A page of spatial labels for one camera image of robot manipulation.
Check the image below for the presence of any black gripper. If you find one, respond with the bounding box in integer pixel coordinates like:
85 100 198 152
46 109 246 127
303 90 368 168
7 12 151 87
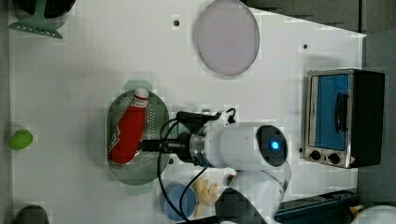
138 111 219 163

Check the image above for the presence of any red plush ketchup bottle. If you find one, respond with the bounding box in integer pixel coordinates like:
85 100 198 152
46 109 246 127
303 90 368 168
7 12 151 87
108 87 149 164

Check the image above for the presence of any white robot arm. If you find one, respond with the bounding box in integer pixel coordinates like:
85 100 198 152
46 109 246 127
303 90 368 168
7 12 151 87
138 111 291 224

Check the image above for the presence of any green oval strainer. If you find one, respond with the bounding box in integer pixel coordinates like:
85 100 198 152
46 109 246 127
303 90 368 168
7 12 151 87
105 80 169 196

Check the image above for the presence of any dark red plush fruit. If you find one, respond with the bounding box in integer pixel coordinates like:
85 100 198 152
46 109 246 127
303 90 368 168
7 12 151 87
226 175 235 186

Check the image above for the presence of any yellow plush banana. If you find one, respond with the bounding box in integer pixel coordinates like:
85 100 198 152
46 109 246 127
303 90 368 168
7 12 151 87
194 178 218 219

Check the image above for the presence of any blue cup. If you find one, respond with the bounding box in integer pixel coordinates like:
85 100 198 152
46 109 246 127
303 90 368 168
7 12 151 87
161 183 197 221

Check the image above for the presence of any lilac round plate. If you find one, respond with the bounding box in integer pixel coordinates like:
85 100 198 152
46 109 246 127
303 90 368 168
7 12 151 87
195 0 260 76

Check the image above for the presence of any black toaster oven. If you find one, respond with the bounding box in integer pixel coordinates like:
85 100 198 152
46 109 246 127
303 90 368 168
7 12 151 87
304 69 385 169

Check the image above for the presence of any green plush lime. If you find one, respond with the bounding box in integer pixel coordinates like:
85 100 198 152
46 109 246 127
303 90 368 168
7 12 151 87
8 130 34 150

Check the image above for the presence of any black round pot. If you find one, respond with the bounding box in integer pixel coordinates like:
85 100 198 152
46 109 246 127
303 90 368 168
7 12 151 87
12 0 76 19

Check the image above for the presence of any dark round object bottom left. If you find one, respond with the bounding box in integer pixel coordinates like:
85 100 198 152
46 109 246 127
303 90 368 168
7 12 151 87
13 205 50 224

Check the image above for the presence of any green slotted spatula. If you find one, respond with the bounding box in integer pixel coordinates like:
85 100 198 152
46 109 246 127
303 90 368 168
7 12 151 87
8 0 63 39

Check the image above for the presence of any blue metal frame rail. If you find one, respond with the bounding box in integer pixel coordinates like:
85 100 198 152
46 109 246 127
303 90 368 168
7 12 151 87
275 190 360 224

